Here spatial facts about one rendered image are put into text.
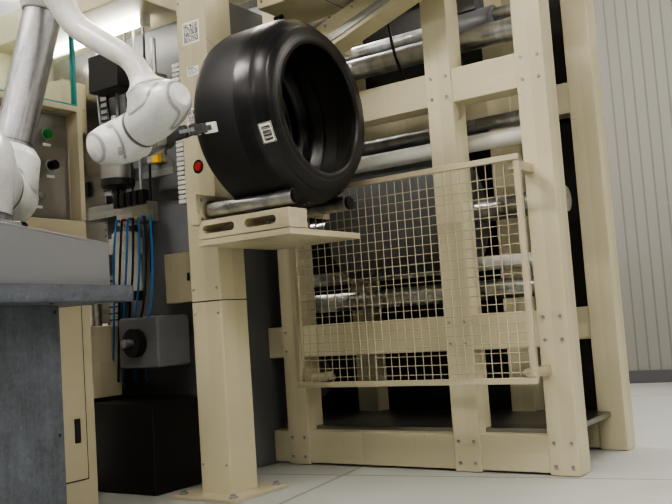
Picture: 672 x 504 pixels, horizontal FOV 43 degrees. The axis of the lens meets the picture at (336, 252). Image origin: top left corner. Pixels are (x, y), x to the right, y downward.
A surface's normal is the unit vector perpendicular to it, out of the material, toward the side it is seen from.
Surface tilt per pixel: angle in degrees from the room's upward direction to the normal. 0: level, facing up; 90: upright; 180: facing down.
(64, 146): 90
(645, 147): 90
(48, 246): 90
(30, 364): 90
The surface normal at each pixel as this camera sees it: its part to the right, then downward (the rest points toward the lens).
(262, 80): 0.13, -0.22
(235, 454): 0.82, -0.11
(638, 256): -0.43, -0.04
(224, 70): -0.56, -0.35
